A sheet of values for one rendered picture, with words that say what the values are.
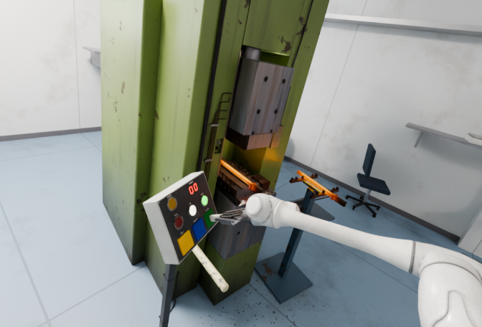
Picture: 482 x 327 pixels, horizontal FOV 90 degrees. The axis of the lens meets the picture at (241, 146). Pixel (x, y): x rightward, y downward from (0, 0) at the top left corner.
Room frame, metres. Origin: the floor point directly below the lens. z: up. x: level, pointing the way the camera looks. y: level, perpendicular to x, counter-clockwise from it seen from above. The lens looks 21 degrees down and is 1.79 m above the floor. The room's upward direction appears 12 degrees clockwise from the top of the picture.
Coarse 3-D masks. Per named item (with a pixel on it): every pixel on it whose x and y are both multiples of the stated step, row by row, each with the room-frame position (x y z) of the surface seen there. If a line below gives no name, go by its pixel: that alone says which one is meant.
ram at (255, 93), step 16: (240, 64) 1.37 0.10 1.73; (256, 64) 1.29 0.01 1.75; (272, 64) 1.35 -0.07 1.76; (240, 80) 1.36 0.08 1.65; (256, 80) 1.28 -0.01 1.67; (272, 80) 1.37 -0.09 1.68; (288, 80) 1.47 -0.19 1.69; (240, 96) 1.34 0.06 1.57; (256, 96) 1.30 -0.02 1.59; (272, 96) 1.39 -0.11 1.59; (240, 112) 1.32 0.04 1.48; (256, 112) 1.32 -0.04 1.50; (272, 112) 1.41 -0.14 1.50; (240, 128) 1.30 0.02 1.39; (256, 128) 1.34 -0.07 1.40; (272, 128) 1.44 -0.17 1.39
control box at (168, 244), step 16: (192, 176) 1.02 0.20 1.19; (160, 192) 0.88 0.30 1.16; (176, 192) 0.87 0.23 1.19; (192, 192) 0.95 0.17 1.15; (208, 192) 1.04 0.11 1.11; (144, 208) 0.78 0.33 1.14; (160, 208) 0.76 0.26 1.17; (176, 208) 0.83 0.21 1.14; (208, 208) 1.00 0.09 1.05; (160, 224) 0.75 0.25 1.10; (192, 224) 0.86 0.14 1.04; (160, 240) 0.75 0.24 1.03; (176, 240) 0.76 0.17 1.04; (176, 256) 0.73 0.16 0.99
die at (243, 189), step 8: (224, 160) 1.70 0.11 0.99; (224, 168) 1.57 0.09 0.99; (224, 176) 1.46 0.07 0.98; (232, 176) 1.47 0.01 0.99; (248, 176) 1.52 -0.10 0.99; (224, 184) 1.41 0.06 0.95; (232, 184) 1.39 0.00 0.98; (240, 184) 1.39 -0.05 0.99; (248, 184) 1.39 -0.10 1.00; (232, 192) 1.34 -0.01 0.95; (240, 192) 1.34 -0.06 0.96; (248, 192) 1.39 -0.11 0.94
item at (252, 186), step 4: (224, 164) 1.60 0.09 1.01; (228, 168) 1.56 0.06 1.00; (232, 168) 1.57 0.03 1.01; (236, 172) 1.51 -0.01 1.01; (240, 176) 1.46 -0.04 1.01; (244, 176) 1.47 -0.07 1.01; (244, 180) 1.44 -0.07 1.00; (248, 180) 1.44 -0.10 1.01; (252, 184) 1.38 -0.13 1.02; (256, 184) 1.38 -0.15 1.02; (252, 188) 1.38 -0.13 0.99; (256, 188) 1.36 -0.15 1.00; (260, 188) 1.35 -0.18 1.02; (256, 192) 1.35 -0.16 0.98; (260, 192) 1.33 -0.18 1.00
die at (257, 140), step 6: (228, 132) 1.45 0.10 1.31; (234, 132) 1.41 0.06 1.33; (234, 138) 1.40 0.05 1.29; (240, 138) 1.36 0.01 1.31; (246, 138) 1.33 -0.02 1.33; (252, 138) 1.33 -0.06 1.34; (258, 138) 1.37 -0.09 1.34; (264, 138) 1.41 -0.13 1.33; (270, 138) 1.45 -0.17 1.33; (240, 144) 1.35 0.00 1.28; (246, 144) 1.32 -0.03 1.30; (252, 144) 1.34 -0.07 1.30; (258, 144) 1.38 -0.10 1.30; (264, 144) 1.42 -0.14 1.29
